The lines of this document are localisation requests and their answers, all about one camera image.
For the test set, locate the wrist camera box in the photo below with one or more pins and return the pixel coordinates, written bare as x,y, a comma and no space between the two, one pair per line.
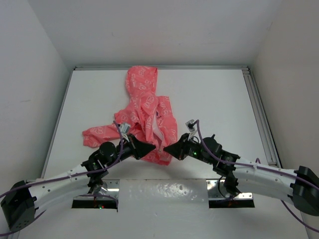
191,125
124,128

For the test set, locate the pink hooded jacket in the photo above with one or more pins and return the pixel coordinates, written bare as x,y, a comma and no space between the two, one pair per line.
150,116

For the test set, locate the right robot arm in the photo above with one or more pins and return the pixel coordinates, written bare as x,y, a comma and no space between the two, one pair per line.
298,187

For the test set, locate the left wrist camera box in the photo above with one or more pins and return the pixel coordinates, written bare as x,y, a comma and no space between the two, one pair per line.
124,128

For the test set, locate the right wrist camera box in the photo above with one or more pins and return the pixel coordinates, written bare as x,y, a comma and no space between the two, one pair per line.
191,125

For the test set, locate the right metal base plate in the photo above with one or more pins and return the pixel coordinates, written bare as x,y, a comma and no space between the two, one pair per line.
217,191

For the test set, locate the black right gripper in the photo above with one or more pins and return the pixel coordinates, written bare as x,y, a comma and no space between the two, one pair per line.
178,149

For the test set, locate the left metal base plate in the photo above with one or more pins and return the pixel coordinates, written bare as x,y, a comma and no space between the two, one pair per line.
106,188

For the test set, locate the metal base plate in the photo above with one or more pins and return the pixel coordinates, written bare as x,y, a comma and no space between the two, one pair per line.
217,191
106,188

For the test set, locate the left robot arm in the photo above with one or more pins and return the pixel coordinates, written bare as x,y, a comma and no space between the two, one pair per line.
25,202

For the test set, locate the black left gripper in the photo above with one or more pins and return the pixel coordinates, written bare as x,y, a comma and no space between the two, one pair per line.
138,149

